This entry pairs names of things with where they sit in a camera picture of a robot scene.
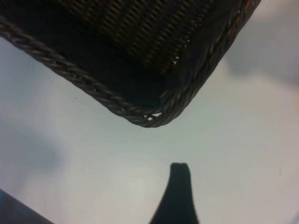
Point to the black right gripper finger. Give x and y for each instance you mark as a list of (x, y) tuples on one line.
[(180, 200)]

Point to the dark brown wicker basket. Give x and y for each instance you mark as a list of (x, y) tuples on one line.
[(140, 35)]

